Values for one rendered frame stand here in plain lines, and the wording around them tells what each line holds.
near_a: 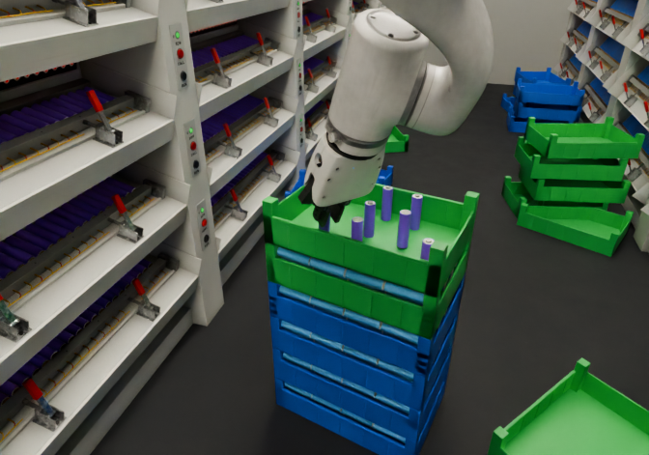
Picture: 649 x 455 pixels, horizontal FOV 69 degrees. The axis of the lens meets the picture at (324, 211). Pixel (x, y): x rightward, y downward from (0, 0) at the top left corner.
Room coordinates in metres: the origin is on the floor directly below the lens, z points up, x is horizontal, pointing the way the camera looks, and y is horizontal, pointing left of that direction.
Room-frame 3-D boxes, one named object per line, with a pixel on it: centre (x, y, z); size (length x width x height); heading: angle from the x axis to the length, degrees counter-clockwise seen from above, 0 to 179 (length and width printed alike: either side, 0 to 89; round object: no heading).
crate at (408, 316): (0.69, -0.08, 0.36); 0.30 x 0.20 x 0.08; 61
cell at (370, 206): (0.69, -0.08, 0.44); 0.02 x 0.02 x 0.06
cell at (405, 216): (0.65, -0.13, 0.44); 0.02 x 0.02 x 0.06
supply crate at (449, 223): (0.69, -0.08, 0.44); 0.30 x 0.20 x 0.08; 61
